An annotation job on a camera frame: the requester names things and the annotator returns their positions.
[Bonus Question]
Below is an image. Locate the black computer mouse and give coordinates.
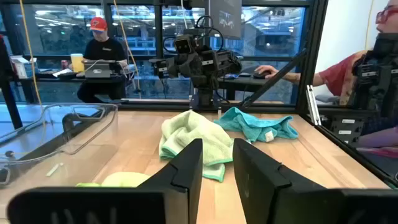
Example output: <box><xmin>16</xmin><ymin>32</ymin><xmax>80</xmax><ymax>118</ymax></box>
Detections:
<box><xmin>252</xmin><ymin>70</ymin><xmax>272</xmax><ymax>80</ymax></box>

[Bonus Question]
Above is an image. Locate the grey laptop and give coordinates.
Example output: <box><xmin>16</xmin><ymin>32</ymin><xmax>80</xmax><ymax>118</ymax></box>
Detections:
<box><xmin>83</xmin><ymin>60</ymin><xmax>112</xmax><ymax>78</ymax></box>

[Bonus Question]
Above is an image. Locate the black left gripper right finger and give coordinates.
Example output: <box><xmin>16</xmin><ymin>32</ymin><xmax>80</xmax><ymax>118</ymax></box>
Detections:
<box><xmin>233</xmin><ymin>138</ymin><xmax>398</xmax><ymax>224</ymax></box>

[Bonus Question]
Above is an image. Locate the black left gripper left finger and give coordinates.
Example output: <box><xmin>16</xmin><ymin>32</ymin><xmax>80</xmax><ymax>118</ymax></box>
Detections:
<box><xmin>6</xmin><ymin>138</ymin><xmax>203</xmax><ymax>224</ymax></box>

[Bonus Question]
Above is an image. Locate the black table frame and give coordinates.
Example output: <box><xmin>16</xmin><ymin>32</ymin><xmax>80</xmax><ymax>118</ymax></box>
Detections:
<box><xmin>93</xmin><ymin>0</ymin><xmax>398</xmax><ymax>187</ymax></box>

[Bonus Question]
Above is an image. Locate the person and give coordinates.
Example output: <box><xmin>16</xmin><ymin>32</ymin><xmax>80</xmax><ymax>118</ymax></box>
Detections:
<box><xmin>254</xmin><ymin>0</ymin><xmax>398</xmax><ymax>150</ymax></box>
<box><xmin>76</xmin><ymin>17</ymin><xmax>129</xmax><ymax>103</ymax></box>

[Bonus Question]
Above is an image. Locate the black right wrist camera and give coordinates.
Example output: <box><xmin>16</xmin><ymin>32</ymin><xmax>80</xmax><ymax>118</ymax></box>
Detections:
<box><xmin>173</xmin><ymin>33</ymin><xmax>196</xmax><ymax>56</ymax></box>

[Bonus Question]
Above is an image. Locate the teal microfiber towel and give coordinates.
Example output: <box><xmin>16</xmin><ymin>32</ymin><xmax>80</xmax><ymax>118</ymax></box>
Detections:
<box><xmin>213</xmin><ymin>107</ymin><xmax>299</xmax><ymax>143</ymax></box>

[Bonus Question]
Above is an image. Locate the lime green microfiber towel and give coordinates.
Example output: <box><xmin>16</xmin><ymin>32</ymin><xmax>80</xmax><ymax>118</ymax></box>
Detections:
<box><xmin>76</xmin><ymin>171</ymin><xmax>150</xmax><ymax>188</ymax></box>

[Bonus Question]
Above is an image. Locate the white box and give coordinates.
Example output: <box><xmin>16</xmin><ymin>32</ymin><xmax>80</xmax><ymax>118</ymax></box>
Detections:
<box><xmin>10</xmin><ymin>55</ymin><xmax>39</xmax><ymax>79</ymax></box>

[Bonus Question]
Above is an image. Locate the white paper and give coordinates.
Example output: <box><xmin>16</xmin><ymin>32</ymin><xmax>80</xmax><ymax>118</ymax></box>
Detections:
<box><xmin>52</xmin><ymin>68</ymin><xmax>74</xmax><ymax>78</ymax></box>

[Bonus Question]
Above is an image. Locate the yellow hanging cable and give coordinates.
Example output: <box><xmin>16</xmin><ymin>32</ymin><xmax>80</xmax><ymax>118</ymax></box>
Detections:
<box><xmin>18</xmin><ymin>0</ymin><xmax>44</xmax><ymax>108</ymax></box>
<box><xmin>112</xmin><ymin>0</ymin><xmax>142</xmax><ymax>100</ymax></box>

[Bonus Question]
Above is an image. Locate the black desk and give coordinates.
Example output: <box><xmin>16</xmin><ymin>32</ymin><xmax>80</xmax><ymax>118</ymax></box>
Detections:
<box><xmin>12</xmin><ymin>74</ymin><xmax>127</xmax><ymax>105</ymax></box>
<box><xmin>217</xmin><ymin>75</ymin><xmax>274</xmax><ymax>101</ymax></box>

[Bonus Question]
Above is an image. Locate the dark hanging screen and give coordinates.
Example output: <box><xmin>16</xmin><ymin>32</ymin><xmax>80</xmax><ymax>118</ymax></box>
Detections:
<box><xmin>208</xmin><ymin>0</ymin><xmax>243</xmax><ymax>40</ymax></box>

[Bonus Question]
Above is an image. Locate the silver metal bracket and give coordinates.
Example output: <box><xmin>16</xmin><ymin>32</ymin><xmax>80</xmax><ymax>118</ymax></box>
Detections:
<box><xmin>305</xmin><ymin>84</ymin><xmax>322</xmax><ymax>126</ymax></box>

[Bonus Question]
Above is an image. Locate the pale green towel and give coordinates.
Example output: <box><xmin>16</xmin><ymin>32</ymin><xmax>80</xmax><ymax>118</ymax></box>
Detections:
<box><xmin>159</xmin><ymin>110</ymin><xmax>234</xmax><ymax>183</ymax></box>

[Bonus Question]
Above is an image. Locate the clear plastic bin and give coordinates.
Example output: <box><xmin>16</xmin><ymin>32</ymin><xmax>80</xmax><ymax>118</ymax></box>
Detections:
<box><xmin>0</xmin><ymin>103</ymin><xmax>119</xmax><ymax>189</ymax></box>

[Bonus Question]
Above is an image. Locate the yellow cup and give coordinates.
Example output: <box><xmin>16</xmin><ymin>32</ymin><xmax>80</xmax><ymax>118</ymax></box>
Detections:
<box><xmin>70</xmin><ymin>53</ymin><xmax>85</xmax><ymax>74</ymax></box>

